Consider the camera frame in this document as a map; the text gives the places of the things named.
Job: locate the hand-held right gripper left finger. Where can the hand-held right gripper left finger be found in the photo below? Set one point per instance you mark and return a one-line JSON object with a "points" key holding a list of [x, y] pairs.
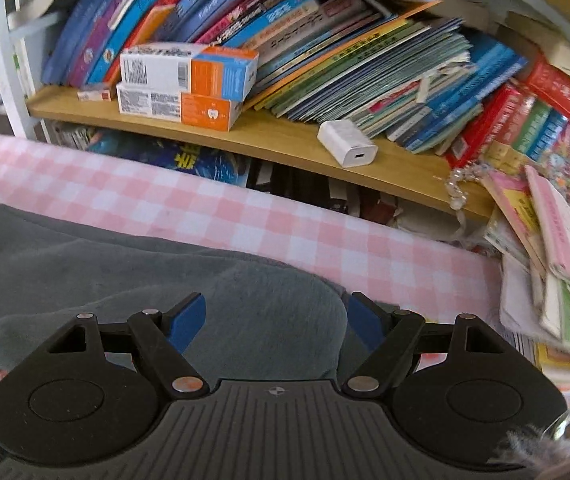
{"points": [[187, 322]]}

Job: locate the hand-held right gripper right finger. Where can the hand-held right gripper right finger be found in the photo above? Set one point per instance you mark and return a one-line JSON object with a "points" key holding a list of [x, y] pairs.
{"points": [[367, 322]]}

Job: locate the grey hoodie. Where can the grey hoodie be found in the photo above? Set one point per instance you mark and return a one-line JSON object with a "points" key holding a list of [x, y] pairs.
{"points": [[115, 270]]}

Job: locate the pink checked cartoon desk mat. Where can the pink checked cartoon desk mat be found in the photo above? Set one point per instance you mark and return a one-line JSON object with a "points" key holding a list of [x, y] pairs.
{"points": [[215, 210]]}

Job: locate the white charger plug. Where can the white charger plug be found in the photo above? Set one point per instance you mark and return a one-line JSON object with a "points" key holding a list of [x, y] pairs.
{"points": [[345, 142]]}

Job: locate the white and wood bookshelf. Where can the white and wood bookshelf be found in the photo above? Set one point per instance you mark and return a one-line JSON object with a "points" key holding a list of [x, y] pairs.
{"points": [[285, 140]]}

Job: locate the stack of pastel booklets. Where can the stack of pastel booklets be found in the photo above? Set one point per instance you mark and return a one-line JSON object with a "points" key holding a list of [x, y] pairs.
{"points": [[560, 260]]}

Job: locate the white and orange carton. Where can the white and orange carton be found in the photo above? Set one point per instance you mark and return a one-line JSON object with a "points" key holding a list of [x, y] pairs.
{"points": [[175, 107], [185, 70]]}

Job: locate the furry grey cuff with bell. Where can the furry grey cuff with bell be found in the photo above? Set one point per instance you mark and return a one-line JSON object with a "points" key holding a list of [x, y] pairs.
{"points": [[555, 440]]}

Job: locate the row of colourful books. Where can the row of colourful books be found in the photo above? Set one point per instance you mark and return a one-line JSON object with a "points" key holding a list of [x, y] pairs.
{"points": [[340, 60]]}

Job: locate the red thick dictionaries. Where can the red thick dictionaries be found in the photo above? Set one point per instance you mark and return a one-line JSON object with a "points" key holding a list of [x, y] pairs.
{"points": [[530, 105]]}

